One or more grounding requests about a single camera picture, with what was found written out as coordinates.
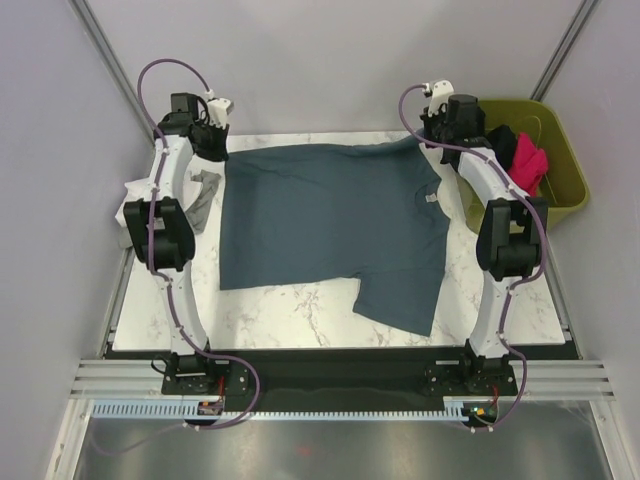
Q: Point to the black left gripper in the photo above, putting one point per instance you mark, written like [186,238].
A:
[220,152]

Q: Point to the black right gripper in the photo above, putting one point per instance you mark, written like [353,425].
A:
[427,122]

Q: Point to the blue-grey t-shirt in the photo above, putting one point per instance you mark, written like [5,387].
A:
[314,212]

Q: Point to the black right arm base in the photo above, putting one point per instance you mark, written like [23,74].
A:
[459,379]

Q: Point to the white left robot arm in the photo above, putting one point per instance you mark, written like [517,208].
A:
[161,235]

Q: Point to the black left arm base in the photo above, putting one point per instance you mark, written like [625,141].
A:
[196,375]

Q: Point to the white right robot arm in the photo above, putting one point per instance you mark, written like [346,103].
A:
[511,248]

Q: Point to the black t-shirt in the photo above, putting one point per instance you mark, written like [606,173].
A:
[503,141]

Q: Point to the pink t-shirt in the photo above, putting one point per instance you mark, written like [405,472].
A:
[529,165]

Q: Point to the olive green plastic bin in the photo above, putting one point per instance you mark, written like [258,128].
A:
[564,185]

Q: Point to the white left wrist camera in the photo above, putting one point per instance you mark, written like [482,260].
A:
[219,109]

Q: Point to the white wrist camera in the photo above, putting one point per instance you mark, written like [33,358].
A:
[219,109]
[440,92]

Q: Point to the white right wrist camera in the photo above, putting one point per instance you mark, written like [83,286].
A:
[440,92]

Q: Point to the left aluminium corner post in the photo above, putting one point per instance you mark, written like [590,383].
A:
[92,27]

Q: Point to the aluminium corner post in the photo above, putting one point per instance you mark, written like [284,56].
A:
[583,14]
[92,27]

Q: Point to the right aluminium corner post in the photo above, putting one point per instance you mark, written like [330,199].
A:
[583,14]

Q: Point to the aluminium frame rail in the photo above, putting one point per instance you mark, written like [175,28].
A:
[547,380]

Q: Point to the light blue cable duct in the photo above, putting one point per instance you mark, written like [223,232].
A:
[212,408]

